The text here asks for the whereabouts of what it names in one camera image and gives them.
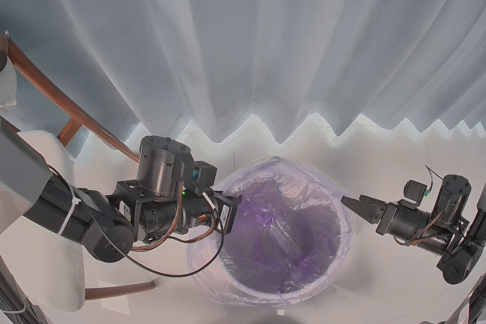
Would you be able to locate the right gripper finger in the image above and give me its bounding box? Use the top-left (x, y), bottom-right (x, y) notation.
top-left (340, 196), bottom-right (384, 229)
top-left (358, 194), bottom-right (389, 211)

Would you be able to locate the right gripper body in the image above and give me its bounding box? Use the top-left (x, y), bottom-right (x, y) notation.
top-left (374, 201), bottom-right (434, 241)

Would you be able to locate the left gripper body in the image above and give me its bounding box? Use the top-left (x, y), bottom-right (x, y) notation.
top-left (181, 192), bottom-right (240, 236)

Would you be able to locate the purple plastic bag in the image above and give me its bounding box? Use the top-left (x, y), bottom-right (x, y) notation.
top-left (186, 156), bottom-right (355, 308)

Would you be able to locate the white trash bin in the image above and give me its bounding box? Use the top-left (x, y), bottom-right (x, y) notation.
top-left (222, 167), bottom-right (352, 294)

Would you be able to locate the white cushioned wooden chair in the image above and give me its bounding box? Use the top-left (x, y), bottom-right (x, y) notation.
top-left (0, 30), bottom-right (154, 312)

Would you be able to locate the pale blue curtain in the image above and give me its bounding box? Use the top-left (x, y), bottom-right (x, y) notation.
top-left (0, 0), bottom-right (486, 145)

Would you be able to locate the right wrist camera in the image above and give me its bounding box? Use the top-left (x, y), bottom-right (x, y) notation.
top-left (403, 180), bottom-right (427, 207)

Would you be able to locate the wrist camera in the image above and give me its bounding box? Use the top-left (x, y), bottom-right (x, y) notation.
top-left (403, 180), bottom-right (427, 207)
top-left (192, 161), bottom-right (218, 189)

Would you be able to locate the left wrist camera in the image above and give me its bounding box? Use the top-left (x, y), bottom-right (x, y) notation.
top-left (192, 161), bottom-right (218, 189)

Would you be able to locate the black cable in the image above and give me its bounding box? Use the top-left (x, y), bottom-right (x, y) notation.
top-left (424, 165), bottom-right (445, 198)
top-left (123, 218), bottom-right (225, 277)

